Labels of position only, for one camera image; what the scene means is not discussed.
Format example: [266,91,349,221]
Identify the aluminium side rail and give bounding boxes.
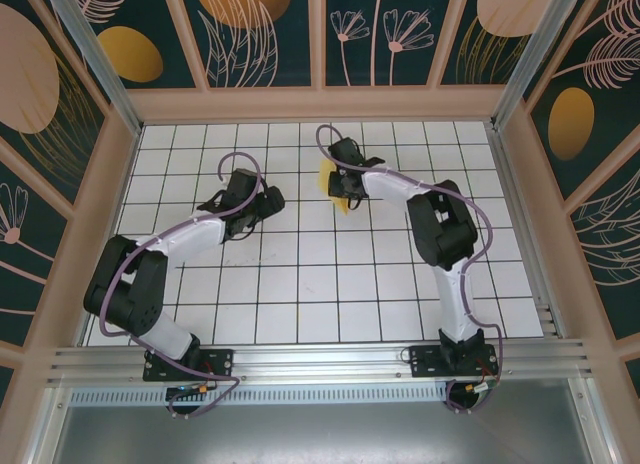
[487,126,569,338]

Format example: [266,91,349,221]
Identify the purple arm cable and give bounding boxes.
[315,123,504,416]
[98,152,266,421]

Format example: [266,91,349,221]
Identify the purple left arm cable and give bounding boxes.
[98,152,266,421]

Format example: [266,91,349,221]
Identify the long aluminium mounting rail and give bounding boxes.
[47,338,599,385]

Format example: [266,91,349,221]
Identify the aluminium corner post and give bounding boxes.
[489,0,586,130]
[39,0,144,135]

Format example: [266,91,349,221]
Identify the pale yellow paper sheet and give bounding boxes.
[318,158,351,216]

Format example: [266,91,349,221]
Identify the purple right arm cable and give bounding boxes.
[315,123,504,416]

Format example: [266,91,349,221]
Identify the slotted grey cable duct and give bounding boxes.
[69,387,451,406]

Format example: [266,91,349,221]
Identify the grey metal sheet panel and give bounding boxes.
[49,403,601,464]

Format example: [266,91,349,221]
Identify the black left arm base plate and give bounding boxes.
[143,347,235,383]

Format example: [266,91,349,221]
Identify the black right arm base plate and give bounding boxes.
[408,344,500,379]

